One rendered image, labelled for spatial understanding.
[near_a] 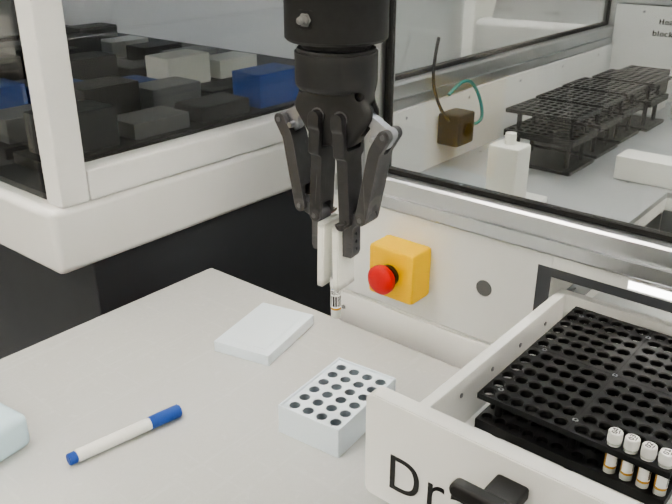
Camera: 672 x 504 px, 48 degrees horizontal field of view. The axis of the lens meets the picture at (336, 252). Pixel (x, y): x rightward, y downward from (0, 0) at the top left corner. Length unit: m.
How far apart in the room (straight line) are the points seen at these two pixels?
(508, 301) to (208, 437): 0.40
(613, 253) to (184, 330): 0.60
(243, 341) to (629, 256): 0.51
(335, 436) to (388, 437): 0.17
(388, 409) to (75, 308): 0.83
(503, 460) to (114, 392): 0.55
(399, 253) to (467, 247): 0.09
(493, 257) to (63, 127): 0.64
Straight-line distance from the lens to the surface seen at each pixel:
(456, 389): 0.75
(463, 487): 0.61
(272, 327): 1.07
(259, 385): 0.98
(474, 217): 0.95
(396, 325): 1.09
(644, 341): 0.86
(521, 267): 0.94
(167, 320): 1.15
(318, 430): 0.86
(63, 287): 1.40
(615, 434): 0.69
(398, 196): 1.01
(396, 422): 0.66
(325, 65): 0.66
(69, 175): 1.19
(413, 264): 0.97
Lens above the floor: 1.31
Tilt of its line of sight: 24 degrees down
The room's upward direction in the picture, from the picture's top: straight up
